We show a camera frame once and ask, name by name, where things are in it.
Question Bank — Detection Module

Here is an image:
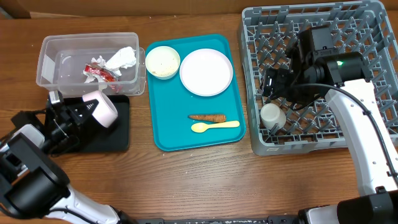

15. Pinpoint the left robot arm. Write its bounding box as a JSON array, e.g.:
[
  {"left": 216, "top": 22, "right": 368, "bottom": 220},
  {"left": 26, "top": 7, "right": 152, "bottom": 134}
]
[{"left": 1, "top": 98, "right": 135, "bottom": 223}]

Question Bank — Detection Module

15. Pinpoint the white paper cup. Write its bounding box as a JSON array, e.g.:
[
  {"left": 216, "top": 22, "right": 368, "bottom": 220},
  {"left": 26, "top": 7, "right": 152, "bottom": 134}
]
[{"left": 260, "top": 103, "right": 286, "bottom": 130}]

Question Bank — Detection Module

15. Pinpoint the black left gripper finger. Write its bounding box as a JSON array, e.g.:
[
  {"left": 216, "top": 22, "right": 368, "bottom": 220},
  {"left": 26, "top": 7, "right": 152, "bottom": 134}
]
[
  {"left": 65, "top": 99, "right": 99, "bottom": 120},
  {"left": 68, "top": 119, "right": 104, "bottom": 145}
]

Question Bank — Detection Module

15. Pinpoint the white bowl with rice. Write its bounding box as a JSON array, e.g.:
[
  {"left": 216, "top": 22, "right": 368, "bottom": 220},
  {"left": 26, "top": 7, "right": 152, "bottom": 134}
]
[{"left": 145, "top": 46, "right": 180, "bottom": 80}]

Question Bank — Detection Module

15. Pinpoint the pink bowl with food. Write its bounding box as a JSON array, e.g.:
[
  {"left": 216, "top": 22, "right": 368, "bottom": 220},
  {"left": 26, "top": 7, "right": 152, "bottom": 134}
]
[{"left": 82, "top": 90, "right": 118, "bottom": 128}]

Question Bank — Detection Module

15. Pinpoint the teal plastic tray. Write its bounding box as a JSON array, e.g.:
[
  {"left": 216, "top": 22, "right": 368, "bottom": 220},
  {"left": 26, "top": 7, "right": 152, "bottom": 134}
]
[{"left": 145, "top": 33, "right": 247, "bottom": 152}]

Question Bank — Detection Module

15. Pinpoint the orange carrot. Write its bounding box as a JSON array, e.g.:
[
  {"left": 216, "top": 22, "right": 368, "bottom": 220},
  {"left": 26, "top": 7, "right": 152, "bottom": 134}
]
[{"left": 188, "top": 114, "right": 226, "bottom": 123}]

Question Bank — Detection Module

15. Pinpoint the clear plastic bin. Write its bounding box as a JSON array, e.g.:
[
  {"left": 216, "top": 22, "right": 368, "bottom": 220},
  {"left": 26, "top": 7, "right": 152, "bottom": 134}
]
[{"left": 36, "top": 32, "right": 146, "bottom": 98}]

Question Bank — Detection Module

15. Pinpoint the red snack wrapper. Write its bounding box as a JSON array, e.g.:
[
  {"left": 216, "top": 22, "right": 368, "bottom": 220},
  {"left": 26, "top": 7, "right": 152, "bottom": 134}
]
[{"left": 83, "top": 63, "right": 119, "bottom": 90}]

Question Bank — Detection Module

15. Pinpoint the grey dishwasher rack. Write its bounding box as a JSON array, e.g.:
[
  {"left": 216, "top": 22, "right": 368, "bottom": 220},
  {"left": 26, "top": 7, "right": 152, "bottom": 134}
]
[{"left": 239, "top": 1, "right": 397, "bottom": 156}]

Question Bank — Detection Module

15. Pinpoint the white round plate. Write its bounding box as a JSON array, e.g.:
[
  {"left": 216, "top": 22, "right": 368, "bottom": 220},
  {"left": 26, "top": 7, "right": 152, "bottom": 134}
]
[{"left": 180, "top": 49, "right": 234, "bottom": 97}]

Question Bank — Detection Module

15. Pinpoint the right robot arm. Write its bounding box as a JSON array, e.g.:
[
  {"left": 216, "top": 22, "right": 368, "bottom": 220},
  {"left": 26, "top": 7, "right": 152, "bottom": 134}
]
[{"left": 261, "top": 26, "right": 397, "bottom": 224}]

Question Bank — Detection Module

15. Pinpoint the black waste tray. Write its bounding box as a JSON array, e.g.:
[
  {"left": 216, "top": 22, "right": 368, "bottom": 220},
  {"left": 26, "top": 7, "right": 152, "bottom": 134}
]
[{"left": 46, "top": 94, "right": 131, "bottom": 154}]

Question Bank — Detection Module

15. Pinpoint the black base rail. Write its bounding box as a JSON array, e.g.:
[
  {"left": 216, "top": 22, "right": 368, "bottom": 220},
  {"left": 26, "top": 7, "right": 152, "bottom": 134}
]
[{"left": 133, "top": 215, "right": 300, "bottom": 224}]

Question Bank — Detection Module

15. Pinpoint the white napkin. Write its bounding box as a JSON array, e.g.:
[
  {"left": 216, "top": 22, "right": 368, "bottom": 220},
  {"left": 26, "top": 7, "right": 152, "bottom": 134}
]
[{"left": 91, "top": 47, "right": 137, "bottom": 77}]

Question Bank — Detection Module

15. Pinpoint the yellow plastic spoon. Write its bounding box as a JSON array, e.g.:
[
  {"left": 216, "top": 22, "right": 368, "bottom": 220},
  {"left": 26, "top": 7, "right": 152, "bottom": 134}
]
[{"left": 191, "top": 121, "right": 240, "bottom": 133}]

